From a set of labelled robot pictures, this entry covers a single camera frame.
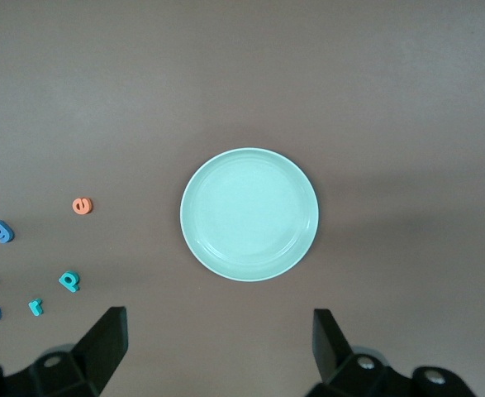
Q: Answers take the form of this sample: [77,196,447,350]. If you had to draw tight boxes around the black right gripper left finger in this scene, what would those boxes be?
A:
[0,306,130,397]

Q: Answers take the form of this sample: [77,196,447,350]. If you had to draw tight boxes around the orange foam letter e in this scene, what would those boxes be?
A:
[71,196,93,217]

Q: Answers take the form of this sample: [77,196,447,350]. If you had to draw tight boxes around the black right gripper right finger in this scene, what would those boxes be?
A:
[307,308,477,397]

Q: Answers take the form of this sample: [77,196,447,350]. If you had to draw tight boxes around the mint green round plate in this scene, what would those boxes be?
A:
[179,147,321,283]

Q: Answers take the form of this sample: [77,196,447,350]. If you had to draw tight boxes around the teal foam letter d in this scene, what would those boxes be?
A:
[58,270,81,294]

